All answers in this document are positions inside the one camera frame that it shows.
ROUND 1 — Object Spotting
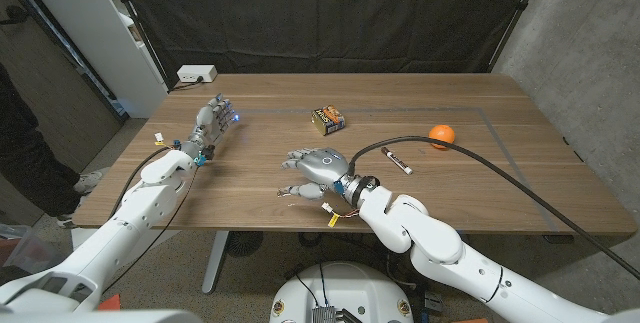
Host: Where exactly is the black backdrop stand pole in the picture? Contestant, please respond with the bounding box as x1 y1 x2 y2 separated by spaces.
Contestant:
103 0 174 89
487 0 551 73

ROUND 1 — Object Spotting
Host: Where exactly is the small grey floor box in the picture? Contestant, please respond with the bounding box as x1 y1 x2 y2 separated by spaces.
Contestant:
423 291 445 314

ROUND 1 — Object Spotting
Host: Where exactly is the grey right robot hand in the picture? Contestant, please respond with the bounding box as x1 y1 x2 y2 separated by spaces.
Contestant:
277 147 351 201

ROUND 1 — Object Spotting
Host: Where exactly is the white table leg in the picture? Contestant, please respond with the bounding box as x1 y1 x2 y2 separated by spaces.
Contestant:
201 230 230 295

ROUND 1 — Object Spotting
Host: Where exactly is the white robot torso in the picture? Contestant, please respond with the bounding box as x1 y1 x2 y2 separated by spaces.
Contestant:
269 261 415 323

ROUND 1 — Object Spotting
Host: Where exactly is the orange fruit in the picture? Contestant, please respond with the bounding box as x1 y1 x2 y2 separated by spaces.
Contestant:
428 124 457 151

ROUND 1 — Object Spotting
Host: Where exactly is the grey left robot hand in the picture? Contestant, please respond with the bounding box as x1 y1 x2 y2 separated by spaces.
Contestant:
180 93 240 162

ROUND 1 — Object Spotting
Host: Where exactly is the white cabinet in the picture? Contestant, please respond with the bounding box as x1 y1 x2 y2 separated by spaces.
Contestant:
14 0 169 119

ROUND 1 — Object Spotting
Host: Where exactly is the small orange black box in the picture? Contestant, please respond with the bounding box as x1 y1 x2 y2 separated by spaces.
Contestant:
310 105 347 137

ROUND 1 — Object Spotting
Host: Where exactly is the dark marker pen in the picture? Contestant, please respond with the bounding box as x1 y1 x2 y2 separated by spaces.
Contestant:
380 146 415 176

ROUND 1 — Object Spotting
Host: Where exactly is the black round fan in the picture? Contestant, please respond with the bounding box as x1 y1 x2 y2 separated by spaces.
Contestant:
227 231 265 258

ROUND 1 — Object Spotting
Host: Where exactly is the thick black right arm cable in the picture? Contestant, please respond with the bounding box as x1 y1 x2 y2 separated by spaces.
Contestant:
348 135 640 282

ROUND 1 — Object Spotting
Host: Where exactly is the black door handle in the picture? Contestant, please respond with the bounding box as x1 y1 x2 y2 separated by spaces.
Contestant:
0 5 30 27

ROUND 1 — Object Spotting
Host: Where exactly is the black backdrop cloth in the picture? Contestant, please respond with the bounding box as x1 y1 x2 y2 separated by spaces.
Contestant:
112 0 544 89

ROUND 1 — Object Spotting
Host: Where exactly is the brown wooden door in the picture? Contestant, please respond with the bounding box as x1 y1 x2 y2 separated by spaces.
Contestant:
0 0 124 227

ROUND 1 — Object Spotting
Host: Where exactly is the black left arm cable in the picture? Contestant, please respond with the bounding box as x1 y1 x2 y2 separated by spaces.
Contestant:
107 145 174 222

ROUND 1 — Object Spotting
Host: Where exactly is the person in dark clothes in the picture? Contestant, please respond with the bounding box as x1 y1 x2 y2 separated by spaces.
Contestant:
0 62 104 229

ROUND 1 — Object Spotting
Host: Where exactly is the white power strip box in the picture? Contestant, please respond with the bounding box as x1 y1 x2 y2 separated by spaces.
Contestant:
176 64 219 84

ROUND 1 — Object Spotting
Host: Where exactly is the clear plastic bin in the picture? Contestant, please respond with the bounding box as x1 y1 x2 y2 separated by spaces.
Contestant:
0 222 51 279

